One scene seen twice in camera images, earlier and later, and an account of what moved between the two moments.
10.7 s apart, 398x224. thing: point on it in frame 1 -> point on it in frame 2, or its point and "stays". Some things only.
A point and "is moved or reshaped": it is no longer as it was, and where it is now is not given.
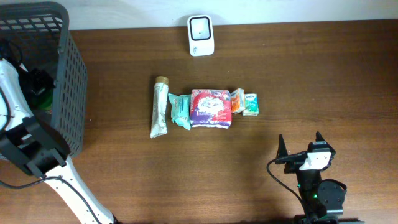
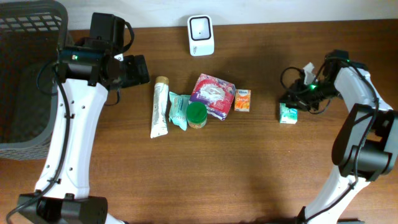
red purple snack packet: (211, 108) is moved or reshaped
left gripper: (50, 83) -> (132, 78)
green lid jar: (45, 101) -> (196, 115)
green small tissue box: (251, 105) -> (287, 115)
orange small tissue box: (237, 99) is moved or reshaped
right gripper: (294, 166) -> (294, 96)
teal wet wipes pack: (180, 109) stays
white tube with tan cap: (159, 124) stays
